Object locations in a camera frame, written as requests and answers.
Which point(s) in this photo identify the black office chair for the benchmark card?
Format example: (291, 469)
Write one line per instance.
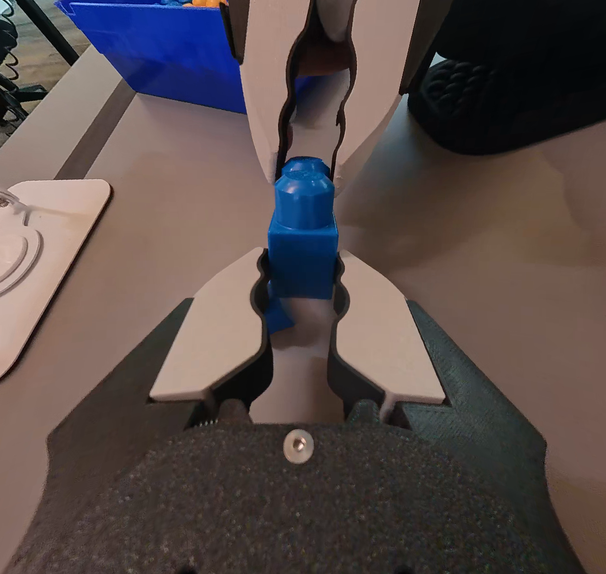
(14, 96)

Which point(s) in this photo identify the blue plastic bin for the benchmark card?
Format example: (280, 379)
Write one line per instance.
(156, 49)

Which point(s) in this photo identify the person's right forearm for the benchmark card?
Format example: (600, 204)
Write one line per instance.
(521, 6)

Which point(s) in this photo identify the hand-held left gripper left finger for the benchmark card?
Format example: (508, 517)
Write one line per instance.
(213, 342)

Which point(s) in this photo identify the blue two-stud mega block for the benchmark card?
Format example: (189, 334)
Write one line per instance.
(303, 261)

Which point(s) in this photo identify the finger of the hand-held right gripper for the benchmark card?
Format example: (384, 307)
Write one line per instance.
(270, 63)
(383, 53)

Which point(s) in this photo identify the large black textured mat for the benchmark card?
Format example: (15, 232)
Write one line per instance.
(497, 115)

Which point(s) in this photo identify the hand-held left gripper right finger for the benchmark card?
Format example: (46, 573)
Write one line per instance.
(383, 342)

